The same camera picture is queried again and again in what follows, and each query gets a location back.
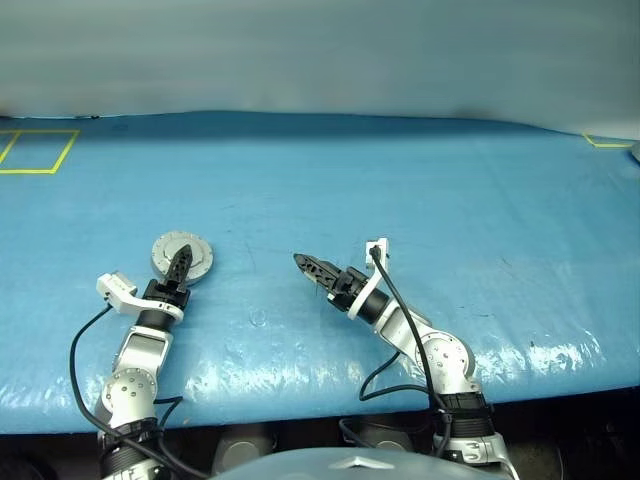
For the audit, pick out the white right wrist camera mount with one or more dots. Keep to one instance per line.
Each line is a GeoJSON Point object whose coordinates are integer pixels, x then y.
{"type": "Point", "coordinates": [368, 246]}

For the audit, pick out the blue table cover sheet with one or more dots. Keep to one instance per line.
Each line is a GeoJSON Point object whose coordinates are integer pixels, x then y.
{"type": "Point", "coordinates": [450, 225]}

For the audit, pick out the grey round disc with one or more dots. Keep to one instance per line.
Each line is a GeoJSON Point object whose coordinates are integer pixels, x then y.
{"type": "Point", "coordinates": [200, 255]}

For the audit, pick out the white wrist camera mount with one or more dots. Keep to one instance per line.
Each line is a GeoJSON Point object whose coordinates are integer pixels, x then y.
{"type": "Point", "coordinates": [117, 287]}
{"type": "Point", "coordinates": [368, 246]}

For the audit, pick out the large yellow tape square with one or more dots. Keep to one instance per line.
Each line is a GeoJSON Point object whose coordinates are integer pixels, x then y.
{"type": "Point", "coordinates": [50, 131]}

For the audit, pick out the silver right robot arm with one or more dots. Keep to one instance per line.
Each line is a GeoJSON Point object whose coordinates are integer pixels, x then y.
{"type": "Point", "coordinates": [445, 360]}

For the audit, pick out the silver grey robot body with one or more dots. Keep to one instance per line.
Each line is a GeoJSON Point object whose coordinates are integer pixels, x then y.
{"type": "Point", "coordinates": [300, 467]}

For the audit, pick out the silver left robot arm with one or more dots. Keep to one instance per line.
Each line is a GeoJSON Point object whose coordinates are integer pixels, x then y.
{"type": "Point", "coordinates": [132, 395]}

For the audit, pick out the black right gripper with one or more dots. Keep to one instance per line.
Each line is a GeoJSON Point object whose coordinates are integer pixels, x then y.
{"type": "Point", "coordinates": [347, 290]}

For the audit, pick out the dark grey rounded housing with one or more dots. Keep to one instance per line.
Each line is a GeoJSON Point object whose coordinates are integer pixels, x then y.
{"type": "Point", "coordinates": [245, 445]}
{"type": "Point", "coordinates": [390, 440]}

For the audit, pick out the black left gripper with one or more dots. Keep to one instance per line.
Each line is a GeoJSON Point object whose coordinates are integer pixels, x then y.
{"type": "Point", "coordinates": [167, 295]}

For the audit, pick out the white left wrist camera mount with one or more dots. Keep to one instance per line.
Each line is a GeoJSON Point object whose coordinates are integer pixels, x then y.
{"type": "Point", "coordinates": [117, 287]}

